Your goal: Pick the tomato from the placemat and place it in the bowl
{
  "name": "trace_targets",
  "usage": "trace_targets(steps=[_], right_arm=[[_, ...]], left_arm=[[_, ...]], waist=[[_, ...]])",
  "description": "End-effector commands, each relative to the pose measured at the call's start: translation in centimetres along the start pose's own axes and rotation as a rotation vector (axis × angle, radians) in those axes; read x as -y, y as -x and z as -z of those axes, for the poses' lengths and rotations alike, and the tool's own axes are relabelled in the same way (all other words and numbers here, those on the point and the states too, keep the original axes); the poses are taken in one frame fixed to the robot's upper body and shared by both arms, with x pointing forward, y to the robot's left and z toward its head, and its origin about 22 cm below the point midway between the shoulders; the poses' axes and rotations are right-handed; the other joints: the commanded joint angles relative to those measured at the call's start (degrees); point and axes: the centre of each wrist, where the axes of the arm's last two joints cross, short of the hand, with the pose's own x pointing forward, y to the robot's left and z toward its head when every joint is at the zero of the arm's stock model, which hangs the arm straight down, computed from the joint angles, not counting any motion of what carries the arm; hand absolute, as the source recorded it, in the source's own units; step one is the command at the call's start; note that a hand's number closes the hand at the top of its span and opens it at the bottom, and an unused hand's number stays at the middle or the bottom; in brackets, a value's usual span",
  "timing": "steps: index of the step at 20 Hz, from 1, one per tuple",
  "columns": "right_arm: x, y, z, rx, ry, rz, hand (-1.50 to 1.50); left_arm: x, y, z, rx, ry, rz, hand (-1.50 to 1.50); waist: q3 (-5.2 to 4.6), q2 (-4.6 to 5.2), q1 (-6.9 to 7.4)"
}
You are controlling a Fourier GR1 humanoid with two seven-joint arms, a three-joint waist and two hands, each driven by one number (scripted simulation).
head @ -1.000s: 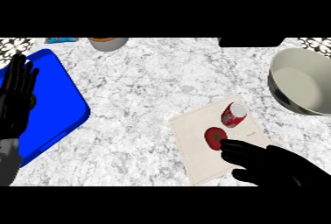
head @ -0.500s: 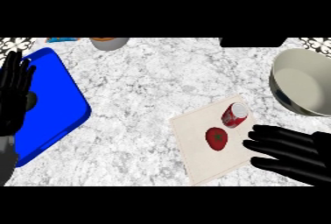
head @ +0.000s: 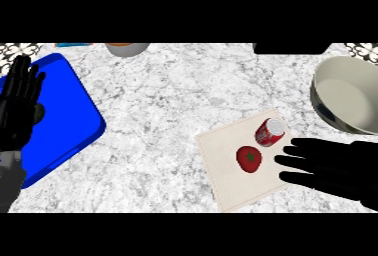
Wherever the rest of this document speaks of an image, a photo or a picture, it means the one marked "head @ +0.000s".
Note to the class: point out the beige placemat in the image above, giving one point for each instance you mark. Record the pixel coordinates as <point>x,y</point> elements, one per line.
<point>237,163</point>

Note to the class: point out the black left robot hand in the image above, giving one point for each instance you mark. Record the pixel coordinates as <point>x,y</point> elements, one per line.
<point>17,110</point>

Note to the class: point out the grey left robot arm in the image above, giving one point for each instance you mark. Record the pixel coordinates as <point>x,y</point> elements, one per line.
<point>10,180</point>

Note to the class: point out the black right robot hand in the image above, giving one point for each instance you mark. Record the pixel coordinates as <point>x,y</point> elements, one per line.
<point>340,166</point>

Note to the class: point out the black appliance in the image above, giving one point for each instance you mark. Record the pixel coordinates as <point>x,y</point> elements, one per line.
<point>292,48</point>

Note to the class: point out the blue cutting board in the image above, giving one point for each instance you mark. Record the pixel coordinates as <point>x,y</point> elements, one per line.
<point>61,116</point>

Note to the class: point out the grey bowl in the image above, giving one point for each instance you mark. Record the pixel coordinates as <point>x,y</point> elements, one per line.
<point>348,95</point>

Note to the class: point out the dark green round object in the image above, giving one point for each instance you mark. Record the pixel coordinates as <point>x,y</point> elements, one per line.
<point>39,113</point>

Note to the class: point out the blue and orange box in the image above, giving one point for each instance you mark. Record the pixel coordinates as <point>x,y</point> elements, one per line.
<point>73,44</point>

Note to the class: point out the red can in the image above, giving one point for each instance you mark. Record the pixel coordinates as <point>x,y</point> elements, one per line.
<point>269,132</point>

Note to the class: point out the red tomato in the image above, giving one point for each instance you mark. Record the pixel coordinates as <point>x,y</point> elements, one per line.
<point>249,159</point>

